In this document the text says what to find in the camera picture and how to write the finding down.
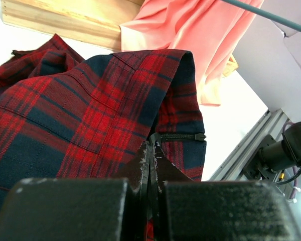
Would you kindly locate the aluminium mounting rail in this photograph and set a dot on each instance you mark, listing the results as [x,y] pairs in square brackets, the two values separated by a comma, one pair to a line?
[270,123]

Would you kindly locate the pink shirt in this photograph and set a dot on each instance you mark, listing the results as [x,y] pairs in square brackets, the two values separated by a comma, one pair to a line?
[209,29]

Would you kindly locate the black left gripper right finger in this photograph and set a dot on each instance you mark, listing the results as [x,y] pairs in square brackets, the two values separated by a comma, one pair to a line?
[223,210]

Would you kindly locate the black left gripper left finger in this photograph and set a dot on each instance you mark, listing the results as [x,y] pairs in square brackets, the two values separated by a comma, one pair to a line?
[80,208]

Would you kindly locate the wooden clothes rack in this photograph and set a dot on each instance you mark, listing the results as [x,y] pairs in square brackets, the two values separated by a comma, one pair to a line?
[91,21]

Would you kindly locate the teal hanger holding shirt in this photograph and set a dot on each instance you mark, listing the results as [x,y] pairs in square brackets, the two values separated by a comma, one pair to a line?
[265,14]

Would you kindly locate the red plaid skirt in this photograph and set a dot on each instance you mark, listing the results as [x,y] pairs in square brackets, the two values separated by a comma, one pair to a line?
[65,117]

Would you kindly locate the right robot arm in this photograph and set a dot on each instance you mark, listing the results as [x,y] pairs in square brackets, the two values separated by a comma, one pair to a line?
[271,157]

